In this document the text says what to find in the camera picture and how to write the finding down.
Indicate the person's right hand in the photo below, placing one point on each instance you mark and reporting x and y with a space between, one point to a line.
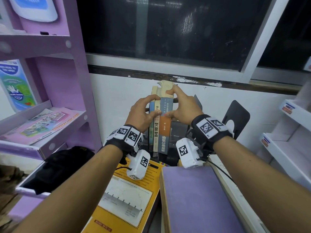
186 110

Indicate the person's left hand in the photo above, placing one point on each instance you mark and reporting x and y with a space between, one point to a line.
137 115

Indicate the person's left thumb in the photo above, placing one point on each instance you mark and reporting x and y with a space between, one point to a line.
154 115

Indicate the person's right thumb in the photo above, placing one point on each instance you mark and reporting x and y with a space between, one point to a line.
170 114

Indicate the thin blue spine book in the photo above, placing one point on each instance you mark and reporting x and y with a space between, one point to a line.
151 129

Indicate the beige spine book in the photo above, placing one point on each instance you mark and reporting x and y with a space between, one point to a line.
157 133

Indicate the thick grey and orange book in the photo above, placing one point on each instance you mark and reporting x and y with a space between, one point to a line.
165 133

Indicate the person's left forearm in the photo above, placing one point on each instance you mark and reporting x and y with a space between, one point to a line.
73 189

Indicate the person's right forearm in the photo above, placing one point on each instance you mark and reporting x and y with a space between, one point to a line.
262 186

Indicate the black wristband with marker tags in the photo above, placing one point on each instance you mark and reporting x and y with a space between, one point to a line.
126 137
209 127

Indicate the black metal bookend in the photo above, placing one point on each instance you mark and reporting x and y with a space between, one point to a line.
237 116

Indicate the white framed window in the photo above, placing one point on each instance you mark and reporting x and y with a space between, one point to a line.
184 31

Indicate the purple hardcover book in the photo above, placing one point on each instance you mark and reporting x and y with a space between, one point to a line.
199 198

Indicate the yellow book with chart cover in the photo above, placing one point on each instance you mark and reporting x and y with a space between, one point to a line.
126 201

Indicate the purple display shelf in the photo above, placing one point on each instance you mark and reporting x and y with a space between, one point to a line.
63 77

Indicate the orange and blue shelf label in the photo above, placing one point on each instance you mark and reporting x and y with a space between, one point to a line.
265 141
288 108

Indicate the white flat board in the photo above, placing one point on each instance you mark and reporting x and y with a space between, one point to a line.
233 196

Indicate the black cloth bag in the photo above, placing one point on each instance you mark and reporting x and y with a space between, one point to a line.
60 167

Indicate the pink magazine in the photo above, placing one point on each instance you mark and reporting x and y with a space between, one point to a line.
41 126

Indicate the white display shelf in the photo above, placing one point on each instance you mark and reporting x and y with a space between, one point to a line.
289 140

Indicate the blue and green leaflet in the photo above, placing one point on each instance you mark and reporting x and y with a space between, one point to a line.
15 86

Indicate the white and blue sign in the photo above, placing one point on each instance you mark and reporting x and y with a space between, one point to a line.
34 7

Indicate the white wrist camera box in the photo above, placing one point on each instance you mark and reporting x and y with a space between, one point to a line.
188 152
138 164

